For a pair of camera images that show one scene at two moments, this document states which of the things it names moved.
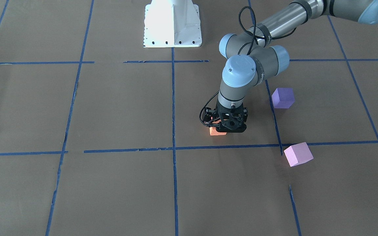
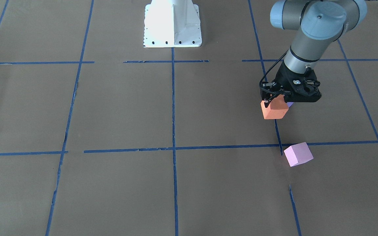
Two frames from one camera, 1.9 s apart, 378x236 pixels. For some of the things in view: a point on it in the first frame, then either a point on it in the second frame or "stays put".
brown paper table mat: [84, 131] stays put
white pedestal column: [172, 23] stays put
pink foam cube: [299, 153] stays put
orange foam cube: [213, 131] → [277, 108]
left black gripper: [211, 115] → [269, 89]
